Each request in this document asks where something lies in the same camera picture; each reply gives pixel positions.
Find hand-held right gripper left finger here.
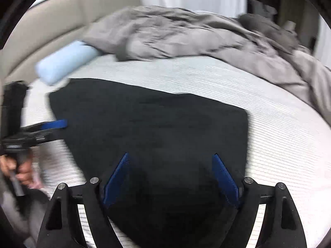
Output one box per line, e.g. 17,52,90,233
37,152,130,248

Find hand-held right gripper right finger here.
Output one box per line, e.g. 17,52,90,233
212,154,308,248

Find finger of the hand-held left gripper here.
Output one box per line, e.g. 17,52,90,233
35,131,65,143
22,119,68,133

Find black pants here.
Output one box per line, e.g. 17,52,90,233
49,77,250,248

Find person's left hand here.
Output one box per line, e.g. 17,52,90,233
0,151,34,186

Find bed with honeycomb mattress cover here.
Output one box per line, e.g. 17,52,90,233
19,54,331,248

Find light blue pillow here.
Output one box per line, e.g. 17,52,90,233
36,40,100,86

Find beige padded headboard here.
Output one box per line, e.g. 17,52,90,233
0,0,140,83

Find grey duvet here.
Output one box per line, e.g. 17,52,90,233
83,5,331,124

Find dark grey padded jacket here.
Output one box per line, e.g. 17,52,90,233
239,13,300,49

